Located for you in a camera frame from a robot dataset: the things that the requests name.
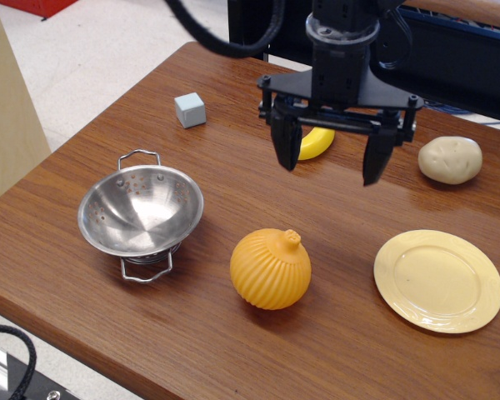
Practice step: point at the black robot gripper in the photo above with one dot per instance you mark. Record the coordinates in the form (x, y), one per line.
(339, 92)

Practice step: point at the yellow toy banana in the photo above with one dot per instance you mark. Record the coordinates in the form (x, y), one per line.
(316, 142)

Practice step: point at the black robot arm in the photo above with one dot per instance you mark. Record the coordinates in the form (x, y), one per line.
(352, 11)

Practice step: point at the small metal colander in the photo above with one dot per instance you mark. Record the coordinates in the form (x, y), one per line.
(140, 214)

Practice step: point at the beige toy potato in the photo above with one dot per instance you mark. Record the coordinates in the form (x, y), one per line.
(450, 160)

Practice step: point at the orange plastic toy onion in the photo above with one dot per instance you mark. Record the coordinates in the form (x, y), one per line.
(270, 268)

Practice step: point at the grey cube block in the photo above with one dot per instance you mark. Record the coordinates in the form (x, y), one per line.
(190, 110)

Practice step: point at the pale yellow plate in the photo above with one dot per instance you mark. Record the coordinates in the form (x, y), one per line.
(438, 281)

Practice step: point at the red box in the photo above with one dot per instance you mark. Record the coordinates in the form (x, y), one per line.
(40, 8)

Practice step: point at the light wooden panel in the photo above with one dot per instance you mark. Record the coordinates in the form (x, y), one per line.
(23, 144)

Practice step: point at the black base with screw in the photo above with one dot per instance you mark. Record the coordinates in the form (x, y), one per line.
(12, 372)

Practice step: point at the black metal frame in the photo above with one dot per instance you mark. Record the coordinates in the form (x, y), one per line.
(454, 60)

